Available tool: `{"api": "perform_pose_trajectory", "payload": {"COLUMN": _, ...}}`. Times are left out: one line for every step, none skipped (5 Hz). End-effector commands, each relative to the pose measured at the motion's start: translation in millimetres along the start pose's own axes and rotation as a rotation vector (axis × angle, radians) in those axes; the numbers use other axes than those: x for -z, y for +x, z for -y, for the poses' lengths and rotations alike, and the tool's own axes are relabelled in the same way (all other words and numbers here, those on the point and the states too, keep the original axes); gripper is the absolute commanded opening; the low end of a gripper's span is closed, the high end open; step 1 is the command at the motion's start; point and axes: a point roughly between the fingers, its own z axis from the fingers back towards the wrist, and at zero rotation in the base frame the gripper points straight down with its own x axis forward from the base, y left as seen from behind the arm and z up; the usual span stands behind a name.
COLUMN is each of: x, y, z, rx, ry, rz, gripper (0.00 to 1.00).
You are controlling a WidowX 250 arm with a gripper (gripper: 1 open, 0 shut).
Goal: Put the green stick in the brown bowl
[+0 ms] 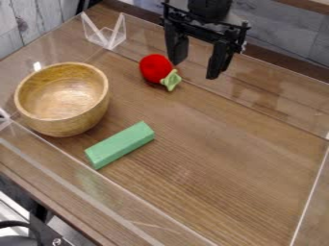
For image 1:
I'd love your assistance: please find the clear acrylic front wall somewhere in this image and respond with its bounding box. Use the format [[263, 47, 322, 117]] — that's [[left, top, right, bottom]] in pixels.
[[0, 109, 215, 246]]

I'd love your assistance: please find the brown wooden bowl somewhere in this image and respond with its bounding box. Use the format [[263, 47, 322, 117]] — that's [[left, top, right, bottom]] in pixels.
[[15, 61, 110, 137]]

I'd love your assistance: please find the red plush strawberry toy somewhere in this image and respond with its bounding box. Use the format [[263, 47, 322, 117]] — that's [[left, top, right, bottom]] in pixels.
[[139, 54, 181, 91]]

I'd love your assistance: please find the green rectangular block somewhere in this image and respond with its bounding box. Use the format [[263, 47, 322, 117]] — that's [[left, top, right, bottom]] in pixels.
[[84, 121, 154, 169]]

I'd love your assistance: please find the clear acrylic corner bracket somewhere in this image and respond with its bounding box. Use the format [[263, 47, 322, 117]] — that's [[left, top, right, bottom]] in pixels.
[[82, 12, 126, 50]]

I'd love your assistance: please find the black cable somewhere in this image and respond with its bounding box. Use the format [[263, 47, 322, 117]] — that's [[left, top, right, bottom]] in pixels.
[[0, 220, 31, 246]]

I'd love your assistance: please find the black metal table leg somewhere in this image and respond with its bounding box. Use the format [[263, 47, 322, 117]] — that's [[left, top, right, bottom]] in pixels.
[[29, 205, 72, 246]]

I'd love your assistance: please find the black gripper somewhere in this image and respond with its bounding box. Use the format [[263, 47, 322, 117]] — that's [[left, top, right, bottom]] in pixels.
[[162, 0, 250, 80]]

